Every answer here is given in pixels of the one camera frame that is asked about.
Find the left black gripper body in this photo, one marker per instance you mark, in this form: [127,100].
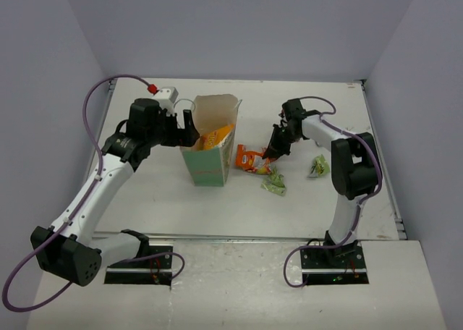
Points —
[177,131]

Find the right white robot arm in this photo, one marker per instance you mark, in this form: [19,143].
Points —
[355,171]

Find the orange snack packet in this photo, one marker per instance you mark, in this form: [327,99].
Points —
[252,161]

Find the aluminium rail front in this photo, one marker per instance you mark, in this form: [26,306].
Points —
[220,238]

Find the yellow Lot 100 candy bag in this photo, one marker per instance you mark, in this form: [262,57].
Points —
[214,138]

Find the green candy packet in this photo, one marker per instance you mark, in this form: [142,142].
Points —
[274,183]

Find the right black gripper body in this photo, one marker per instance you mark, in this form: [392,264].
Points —
[281,138]

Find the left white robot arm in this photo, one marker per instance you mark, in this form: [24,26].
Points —
[66,248]

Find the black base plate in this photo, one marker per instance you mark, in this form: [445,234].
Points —
[153,272]
[341,266]

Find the light green snack packet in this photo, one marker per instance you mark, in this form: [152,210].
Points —
[319,167]

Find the green paper bag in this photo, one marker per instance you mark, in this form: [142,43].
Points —
[211,168]

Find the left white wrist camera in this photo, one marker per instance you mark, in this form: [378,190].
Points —
[166,97]

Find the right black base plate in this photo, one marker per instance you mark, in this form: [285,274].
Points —
[341,266]

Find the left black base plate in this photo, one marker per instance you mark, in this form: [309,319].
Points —
[153,272]

